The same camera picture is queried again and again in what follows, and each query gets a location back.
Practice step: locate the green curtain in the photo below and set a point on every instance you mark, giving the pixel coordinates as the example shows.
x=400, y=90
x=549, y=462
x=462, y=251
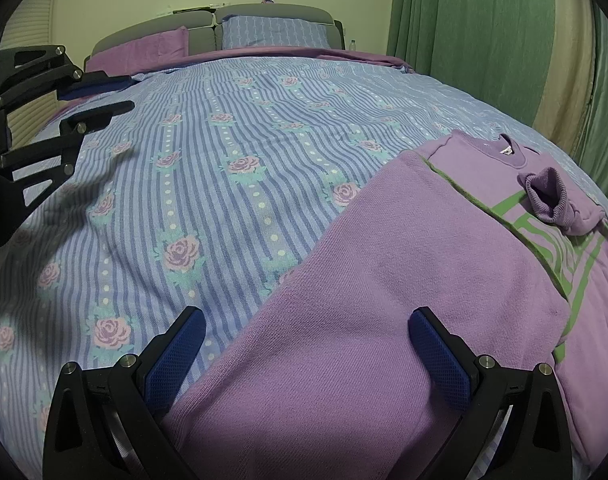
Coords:
x=474, y=35

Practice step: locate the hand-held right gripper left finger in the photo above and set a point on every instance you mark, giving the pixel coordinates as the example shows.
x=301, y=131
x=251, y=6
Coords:
x=176, y=357

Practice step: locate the blue striped floral bedspread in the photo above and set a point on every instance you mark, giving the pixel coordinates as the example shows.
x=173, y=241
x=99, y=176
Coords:
x=233, y=125

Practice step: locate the purple pillow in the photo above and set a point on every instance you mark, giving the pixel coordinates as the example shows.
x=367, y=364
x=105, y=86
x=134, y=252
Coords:
x=143, y=50

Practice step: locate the purple sweatshirt with green print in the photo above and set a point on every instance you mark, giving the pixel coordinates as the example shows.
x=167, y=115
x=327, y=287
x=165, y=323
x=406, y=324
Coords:
x=359, y=285

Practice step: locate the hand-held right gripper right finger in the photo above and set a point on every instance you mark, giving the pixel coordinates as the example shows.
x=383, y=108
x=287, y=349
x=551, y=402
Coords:
x=441, y=360

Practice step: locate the grey upholstered headboard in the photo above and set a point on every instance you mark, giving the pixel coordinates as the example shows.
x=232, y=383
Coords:
x=203, y=27

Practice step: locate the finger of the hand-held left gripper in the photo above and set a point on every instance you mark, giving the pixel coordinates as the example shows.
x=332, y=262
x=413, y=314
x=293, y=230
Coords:
x=91, y=86
x=98, y=114

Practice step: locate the papers on headboard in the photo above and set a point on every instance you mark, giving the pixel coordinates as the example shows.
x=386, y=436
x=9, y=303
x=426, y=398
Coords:
x=188, y=10

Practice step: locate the white louvered wardrobe doors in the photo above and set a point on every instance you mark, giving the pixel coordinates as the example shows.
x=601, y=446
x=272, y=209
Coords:
x=31, y=20

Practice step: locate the blue striped pillow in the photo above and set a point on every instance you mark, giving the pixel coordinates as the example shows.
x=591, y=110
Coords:
x=276, y=32

